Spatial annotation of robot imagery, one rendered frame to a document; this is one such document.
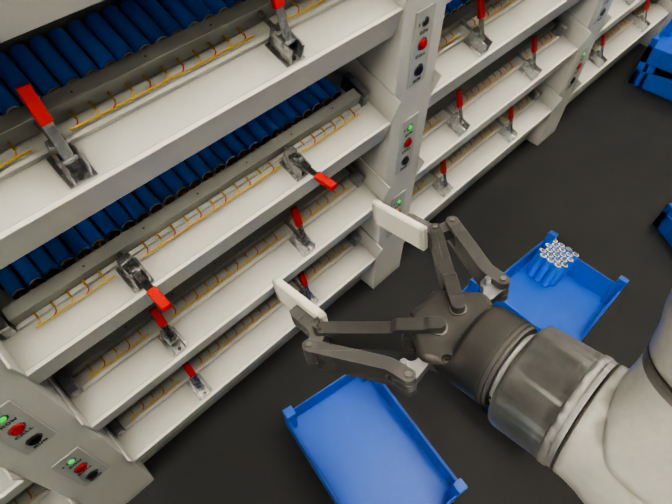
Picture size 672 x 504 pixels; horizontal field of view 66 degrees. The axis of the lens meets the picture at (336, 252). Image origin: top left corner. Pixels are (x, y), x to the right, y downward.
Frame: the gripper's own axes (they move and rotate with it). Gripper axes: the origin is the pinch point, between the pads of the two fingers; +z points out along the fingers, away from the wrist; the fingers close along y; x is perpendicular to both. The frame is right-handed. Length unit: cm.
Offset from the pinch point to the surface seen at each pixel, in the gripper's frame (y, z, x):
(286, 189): 8.8, 21.3, -8.3
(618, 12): 121, 26, -27
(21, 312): -26.6, 24.5, -3.8
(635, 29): 152, 31, -45
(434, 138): 49, 28, -25
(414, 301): 35, 22, -60
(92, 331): -22.2, 20.6, -8.7
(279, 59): 10.9, 18.5, 10.8
